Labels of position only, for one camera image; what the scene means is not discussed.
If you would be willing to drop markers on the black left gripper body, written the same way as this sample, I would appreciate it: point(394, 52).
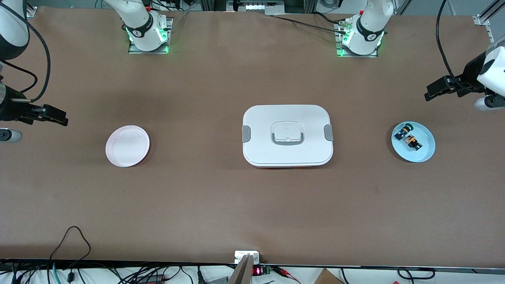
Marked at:
point(468, 75)

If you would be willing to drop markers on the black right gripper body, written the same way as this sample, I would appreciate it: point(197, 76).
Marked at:
point(11, 109)

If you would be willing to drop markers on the orange push-button switch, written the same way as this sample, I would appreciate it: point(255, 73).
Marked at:
point(413, 142)

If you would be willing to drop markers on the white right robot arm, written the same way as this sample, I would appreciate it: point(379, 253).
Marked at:
point(142, 23)

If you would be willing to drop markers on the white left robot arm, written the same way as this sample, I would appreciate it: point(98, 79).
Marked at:
point(365, 27)

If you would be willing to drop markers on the light blue round plate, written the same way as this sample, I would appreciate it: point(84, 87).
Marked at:
point(424, 153)

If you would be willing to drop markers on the pink round plate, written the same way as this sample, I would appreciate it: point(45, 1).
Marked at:
point(127, 146)

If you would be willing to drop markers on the white lidded container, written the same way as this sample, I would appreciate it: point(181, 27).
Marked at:
point(288, 154)

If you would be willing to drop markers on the black power adapter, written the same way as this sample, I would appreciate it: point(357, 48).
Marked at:
point(152, 279)

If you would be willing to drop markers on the lit control unit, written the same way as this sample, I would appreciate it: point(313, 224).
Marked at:
point(256, 7)

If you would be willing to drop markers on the brown cardboard box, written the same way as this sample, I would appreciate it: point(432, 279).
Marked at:
point(327, 278)

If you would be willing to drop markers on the grey power strip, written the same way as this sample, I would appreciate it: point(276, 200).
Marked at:
point(217, 281)

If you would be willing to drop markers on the board with red display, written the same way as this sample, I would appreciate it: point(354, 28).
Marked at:
point(257, 271)

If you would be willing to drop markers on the green push-button switch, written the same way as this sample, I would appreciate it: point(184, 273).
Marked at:
point(403, 131)

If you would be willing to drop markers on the aluminium frame profile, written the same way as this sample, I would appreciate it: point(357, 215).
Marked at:
point(483, 19)
point(30, 12)

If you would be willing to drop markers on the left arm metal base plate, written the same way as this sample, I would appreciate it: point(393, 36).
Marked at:
point(357, 56)

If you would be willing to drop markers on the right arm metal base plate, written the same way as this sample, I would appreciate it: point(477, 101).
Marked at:
point(150, 51)

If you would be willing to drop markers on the black table edge rail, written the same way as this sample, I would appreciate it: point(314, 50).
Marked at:
point(118, 263)

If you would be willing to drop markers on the white mounting bracket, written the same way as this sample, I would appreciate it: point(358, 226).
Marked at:
point(240, 256)

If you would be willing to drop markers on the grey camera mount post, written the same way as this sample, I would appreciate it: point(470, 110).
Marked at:
point(242, 274)

